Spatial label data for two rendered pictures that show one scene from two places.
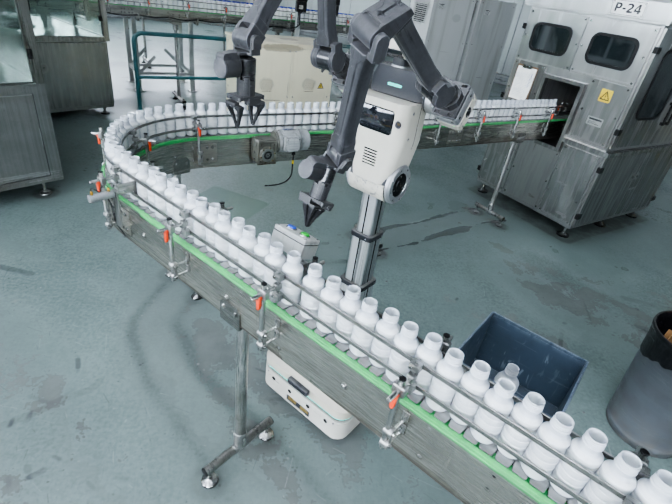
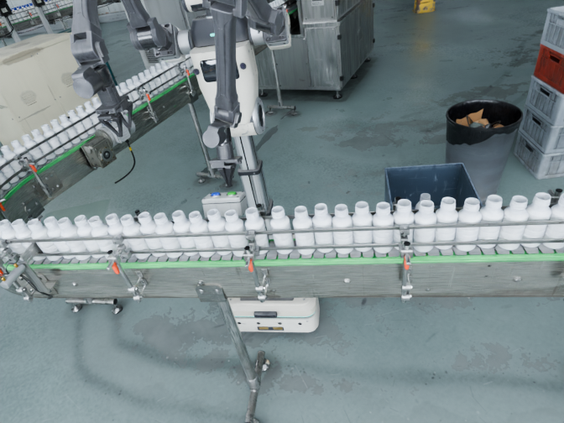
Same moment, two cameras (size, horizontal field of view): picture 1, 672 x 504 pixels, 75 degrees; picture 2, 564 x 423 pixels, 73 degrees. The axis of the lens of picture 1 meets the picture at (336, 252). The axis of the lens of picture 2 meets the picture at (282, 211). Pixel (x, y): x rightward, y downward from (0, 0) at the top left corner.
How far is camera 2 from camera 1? 0.40 m
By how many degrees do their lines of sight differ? 19
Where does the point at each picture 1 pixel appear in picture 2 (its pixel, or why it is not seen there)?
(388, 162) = (248, 101)
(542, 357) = (431, 178)
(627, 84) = not seen: outside the picture
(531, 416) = (498, 211)
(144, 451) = not seen: outside the picture
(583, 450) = (539, 211)
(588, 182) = (336, 49)
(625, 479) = not seen: outside the picture
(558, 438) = (522, 213)
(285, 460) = (292, 371)
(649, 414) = (474, 179)
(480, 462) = (476, 263)
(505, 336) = (400, 180)
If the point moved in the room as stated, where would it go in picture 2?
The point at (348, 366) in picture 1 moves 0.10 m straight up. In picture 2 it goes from (346, 264) to (344, 241)
